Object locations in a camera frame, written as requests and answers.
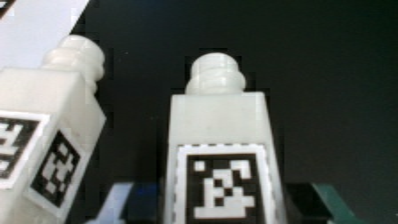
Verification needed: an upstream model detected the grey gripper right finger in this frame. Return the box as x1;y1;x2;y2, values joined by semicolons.
282;182;371;224

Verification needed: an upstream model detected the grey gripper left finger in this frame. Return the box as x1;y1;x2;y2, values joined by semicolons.
86;182;165;224

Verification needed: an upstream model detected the white table leg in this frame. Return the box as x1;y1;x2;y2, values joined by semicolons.
161;53;285;224
0;35;106;224

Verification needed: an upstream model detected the white sheet with tags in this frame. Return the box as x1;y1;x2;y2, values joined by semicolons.
0;0;90;69

